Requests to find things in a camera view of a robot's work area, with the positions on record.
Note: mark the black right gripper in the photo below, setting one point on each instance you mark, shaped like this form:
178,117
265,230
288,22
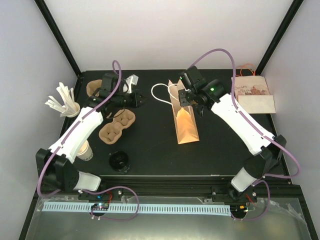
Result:
184,102

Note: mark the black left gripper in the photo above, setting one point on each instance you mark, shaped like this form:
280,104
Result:
136,103

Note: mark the brown paper takeout bag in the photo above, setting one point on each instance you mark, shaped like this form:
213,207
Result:
184,118

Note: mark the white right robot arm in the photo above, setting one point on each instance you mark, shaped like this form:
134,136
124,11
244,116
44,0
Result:
265,148

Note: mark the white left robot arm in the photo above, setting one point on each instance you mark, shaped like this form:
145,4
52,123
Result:
57,162

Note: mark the white paper coffee cup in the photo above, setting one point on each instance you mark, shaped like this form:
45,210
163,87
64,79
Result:
85,152

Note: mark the brown pulp cup carrier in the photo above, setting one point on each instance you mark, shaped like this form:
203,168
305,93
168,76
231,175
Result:
112,131

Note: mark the stack of pulp cup carriers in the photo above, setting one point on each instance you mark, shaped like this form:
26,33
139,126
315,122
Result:
92,86

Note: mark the stack of black cup lids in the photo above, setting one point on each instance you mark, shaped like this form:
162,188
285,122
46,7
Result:
119,161

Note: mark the cup of white wrapped stirrers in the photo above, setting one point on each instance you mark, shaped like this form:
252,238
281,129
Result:
70,108

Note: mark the printed paper bag orange handles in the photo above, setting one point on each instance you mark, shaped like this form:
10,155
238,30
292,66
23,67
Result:
251,91

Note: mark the light blue cable duct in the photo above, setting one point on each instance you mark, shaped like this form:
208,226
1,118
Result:
131,208

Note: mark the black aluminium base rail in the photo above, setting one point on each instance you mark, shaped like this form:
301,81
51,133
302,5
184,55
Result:
214,187

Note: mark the black left frame post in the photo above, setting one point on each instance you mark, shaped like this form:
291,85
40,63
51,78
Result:
49,19

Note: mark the black frame post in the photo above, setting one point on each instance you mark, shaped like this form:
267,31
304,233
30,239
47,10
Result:
49,19
280,32

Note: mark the black right frame post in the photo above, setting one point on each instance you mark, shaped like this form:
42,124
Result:
280,32

